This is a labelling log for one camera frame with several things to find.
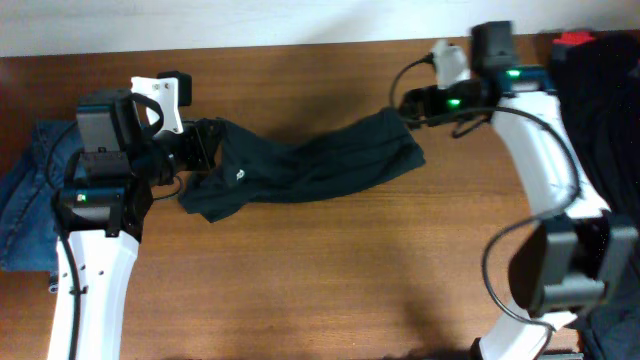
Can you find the black left camera cable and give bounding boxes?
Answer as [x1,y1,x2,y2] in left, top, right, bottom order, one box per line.
[44,92,186,360]

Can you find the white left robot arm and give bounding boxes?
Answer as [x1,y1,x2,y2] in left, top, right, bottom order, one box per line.
[47,89,217,359]

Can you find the black camera cable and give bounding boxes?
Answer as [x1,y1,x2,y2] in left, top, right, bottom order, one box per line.
[388,52,582,360]
[44,92,186,360]

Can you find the pile of black clothes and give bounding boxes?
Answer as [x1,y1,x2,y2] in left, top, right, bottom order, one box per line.
[549,33,639,359]

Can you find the red object at corner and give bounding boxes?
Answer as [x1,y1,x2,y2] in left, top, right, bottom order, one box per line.
[552,31,595,47]

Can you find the black right camera cable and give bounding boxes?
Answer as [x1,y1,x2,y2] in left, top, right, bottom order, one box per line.
[388,52,582,360]

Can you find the folded blue denim jeans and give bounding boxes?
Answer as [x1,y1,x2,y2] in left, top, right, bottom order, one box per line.
[1,120,82,293]

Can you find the black t-shirt with white logo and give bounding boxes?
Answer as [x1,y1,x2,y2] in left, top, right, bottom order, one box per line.
[179,109,425,223]

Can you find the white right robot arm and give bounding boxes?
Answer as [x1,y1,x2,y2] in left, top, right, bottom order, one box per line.
[391,21,639,359]

